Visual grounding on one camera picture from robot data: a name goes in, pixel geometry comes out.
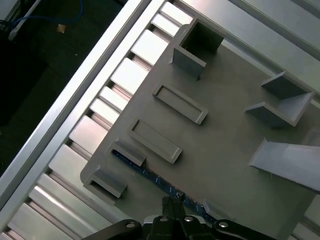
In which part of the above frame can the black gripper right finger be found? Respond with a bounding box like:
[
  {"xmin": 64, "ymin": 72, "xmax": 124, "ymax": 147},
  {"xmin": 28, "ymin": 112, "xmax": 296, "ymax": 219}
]
[{"xmin": 175, "ymin": 198, "xmax": 276, "ymax": 240}]

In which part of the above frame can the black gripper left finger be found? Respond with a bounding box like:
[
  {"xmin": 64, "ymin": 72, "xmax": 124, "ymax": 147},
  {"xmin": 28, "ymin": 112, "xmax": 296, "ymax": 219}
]
[{"xmin": 83, "ymin": 196, "xmax": 177, "ymax": 240}]

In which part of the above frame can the blue RAM stick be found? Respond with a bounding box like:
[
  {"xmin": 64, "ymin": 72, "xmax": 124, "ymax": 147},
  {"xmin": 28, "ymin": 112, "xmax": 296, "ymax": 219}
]
[{"xmin": 110, "ymin": 149, "xmax": 217, "ymax": 224}]

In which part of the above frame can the grey parts rack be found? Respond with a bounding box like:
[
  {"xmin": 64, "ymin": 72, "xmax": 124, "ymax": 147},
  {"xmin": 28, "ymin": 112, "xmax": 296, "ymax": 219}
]
[{"xmin": 79, "ymin": 18, "xmax": 320, "ymax": 240}]

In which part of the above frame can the blue floor cable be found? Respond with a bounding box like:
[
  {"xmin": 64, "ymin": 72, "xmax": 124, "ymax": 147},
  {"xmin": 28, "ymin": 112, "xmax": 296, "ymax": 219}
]
[{"xmin": 0, "ymin": 0, "xmax": 85, "ymax": 26}]

